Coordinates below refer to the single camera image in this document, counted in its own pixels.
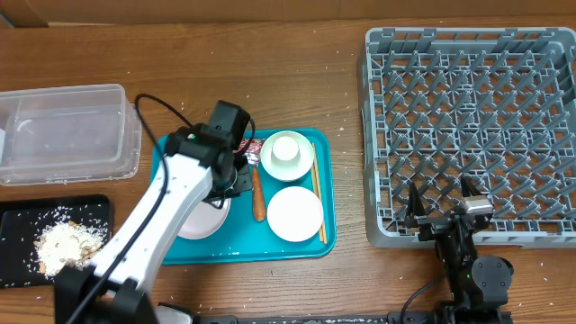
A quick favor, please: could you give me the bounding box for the grey dishwasher rack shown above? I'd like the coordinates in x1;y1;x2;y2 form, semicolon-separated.
358;27;575;248

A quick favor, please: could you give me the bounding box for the teal serving tray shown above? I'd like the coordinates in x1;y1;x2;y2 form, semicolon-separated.
163;128;337;266

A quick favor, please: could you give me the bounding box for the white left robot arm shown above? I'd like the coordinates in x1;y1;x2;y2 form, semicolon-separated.
54;122;252;324

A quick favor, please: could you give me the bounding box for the pink round plate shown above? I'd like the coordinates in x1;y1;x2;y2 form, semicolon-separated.
178;199;231;240

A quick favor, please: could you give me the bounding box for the cream white bowl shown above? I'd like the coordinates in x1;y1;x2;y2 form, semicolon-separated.
260;130;313;182

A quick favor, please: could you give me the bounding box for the rice food scraps pile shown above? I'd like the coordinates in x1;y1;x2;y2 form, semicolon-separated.
33;220;107;279

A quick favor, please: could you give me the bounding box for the white cup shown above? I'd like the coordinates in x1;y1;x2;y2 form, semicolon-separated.
272;136;300;163

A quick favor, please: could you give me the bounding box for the red foil snack wrapper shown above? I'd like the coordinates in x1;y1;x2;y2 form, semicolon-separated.
238;139;264;167

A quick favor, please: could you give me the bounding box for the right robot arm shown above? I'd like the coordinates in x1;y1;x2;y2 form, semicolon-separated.
397;175;514;323

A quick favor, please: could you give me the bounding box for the pink small bowl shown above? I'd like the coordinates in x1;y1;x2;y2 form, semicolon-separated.
267;186;324;242

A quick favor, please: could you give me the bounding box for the clear plastic waste bin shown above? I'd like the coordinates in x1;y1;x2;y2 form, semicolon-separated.
1;84;142;186

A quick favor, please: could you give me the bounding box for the black food waste tray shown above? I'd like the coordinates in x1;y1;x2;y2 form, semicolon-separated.
1;194;113;288

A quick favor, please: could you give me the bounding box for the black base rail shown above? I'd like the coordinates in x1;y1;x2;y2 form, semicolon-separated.
192;311;513;324

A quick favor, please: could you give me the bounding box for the wooden chopstick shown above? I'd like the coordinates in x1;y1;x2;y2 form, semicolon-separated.
311;145;328;244
309;164;325;243

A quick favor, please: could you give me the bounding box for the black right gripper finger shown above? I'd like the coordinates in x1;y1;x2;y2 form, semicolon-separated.
407;183;426;217
460;175;477;197

